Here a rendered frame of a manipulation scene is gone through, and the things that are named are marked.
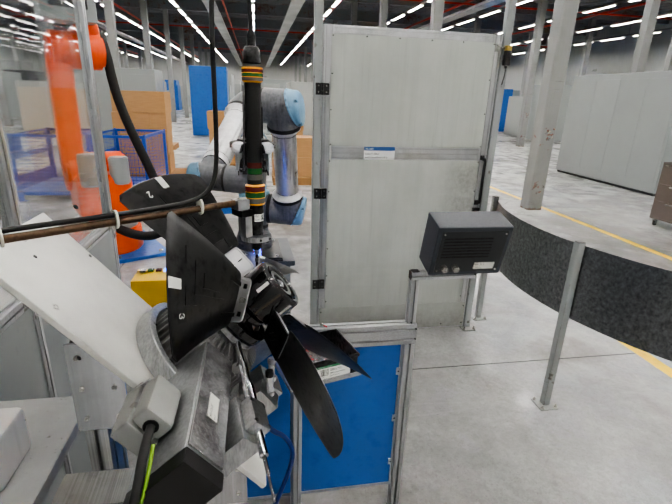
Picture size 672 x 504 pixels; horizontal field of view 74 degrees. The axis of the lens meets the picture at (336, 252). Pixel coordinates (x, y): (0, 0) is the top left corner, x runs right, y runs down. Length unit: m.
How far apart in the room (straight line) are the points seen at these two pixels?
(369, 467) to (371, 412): 0.27
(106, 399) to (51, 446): 0.23
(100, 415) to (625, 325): 2.19
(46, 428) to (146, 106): 8.01
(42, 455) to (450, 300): 2.74
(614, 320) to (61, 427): 2.26
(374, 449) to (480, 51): 2.33
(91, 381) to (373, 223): 2.27
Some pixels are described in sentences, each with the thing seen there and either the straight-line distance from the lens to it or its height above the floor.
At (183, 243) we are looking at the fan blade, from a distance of 0.74.
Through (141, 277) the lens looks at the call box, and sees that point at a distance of 1.49.
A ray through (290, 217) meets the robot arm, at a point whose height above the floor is 1.16.
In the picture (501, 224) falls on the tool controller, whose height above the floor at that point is 1.23.
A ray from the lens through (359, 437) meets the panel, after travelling 1.88.
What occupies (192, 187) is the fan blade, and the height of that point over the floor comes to 1.40.
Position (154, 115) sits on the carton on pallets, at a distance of 9.03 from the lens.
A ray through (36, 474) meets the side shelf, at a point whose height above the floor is 0.86.
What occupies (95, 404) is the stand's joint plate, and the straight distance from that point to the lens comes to 1.07.
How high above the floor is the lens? 1.61
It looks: 19 degrees down
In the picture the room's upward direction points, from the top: 2 degrees clockwise
